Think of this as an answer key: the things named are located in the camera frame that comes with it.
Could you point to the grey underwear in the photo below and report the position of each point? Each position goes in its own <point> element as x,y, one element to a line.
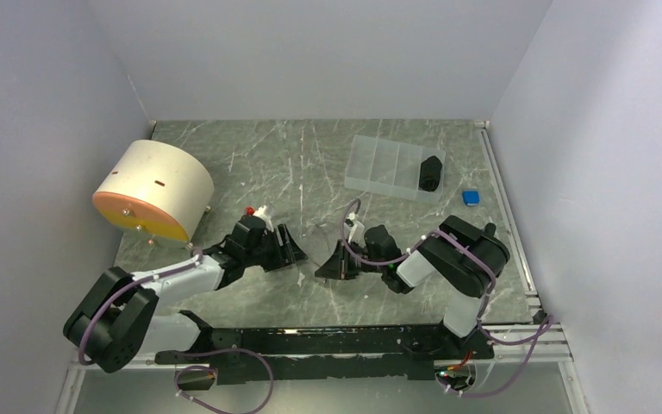
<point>317,243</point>

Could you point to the black striped underwear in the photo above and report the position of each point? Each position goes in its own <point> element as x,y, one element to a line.
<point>430,174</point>

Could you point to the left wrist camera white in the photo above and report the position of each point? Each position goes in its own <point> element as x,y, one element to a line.
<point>265,213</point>

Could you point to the blue small block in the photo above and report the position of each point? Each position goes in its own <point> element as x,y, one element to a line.
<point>470,197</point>

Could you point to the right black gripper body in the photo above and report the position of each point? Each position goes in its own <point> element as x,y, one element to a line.
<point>363,254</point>

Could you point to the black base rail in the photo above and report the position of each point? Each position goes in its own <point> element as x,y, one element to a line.
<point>413,351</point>

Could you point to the clear plastic organizer box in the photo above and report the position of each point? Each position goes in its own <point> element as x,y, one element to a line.
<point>390,168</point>

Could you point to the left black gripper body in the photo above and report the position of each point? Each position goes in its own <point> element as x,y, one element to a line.
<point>267,254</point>

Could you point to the cream cylindrical drum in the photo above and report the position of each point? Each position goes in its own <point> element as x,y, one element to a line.
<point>157,191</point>

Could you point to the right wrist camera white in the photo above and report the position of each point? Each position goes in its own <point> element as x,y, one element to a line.
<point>354,229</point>

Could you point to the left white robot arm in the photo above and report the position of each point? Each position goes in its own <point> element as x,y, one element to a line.
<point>117,320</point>

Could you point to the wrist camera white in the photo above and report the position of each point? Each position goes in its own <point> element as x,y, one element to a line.
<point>265,213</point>
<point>354,229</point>

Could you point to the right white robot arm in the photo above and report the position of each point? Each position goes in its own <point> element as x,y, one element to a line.
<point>470,259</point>

